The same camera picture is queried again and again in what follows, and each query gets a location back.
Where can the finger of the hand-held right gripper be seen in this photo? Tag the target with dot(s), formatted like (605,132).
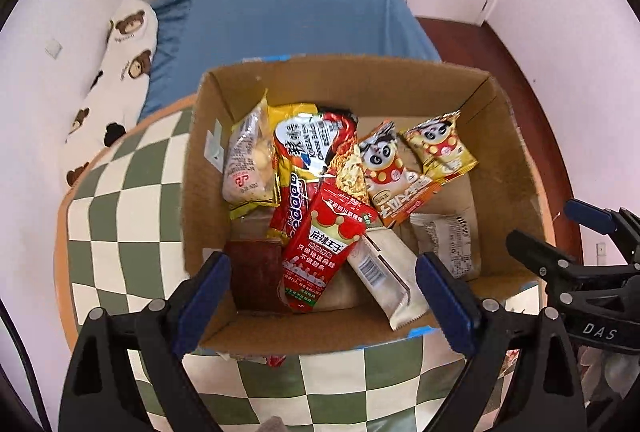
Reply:
(532,249)
(587,214)

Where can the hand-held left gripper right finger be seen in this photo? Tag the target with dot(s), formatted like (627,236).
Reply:
(445,302)

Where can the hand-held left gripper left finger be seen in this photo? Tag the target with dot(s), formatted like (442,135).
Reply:
(202,302)

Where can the dark brown packet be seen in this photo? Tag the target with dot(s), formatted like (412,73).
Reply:
(252,272)

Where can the grey white labelled packet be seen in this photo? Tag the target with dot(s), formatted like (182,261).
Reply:
(450,242)

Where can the silver white bar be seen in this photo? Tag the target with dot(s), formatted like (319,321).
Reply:
(387,282)

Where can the small red packet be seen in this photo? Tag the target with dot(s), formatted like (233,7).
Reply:
(276,360)

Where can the cardboard box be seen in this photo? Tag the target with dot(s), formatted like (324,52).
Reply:
(505,152)

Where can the red spicy strip packet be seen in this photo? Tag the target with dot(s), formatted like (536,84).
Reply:
(320,257)

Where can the yellow panda packet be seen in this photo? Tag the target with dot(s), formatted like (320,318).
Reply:
(440,145)

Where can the large orange panda packet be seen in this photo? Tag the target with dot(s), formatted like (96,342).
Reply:
(387,172)

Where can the pale bread packet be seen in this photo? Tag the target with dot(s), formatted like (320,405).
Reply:
(247,162)

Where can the instant noodle packet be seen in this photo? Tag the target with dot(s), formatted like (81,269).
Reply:
(305,147)

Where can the green checkered mat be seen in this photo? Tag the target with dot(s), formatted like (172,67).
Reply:
(125,222)

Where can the bear print pillow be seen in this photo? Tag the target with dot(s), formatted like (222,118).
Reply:
(117,82)

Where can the blue bed sheet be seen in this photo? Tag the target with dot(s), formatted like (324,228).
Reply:
(300,17)

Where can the white wall socket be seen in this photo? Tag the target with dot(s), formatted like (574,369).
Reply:
(53,49)

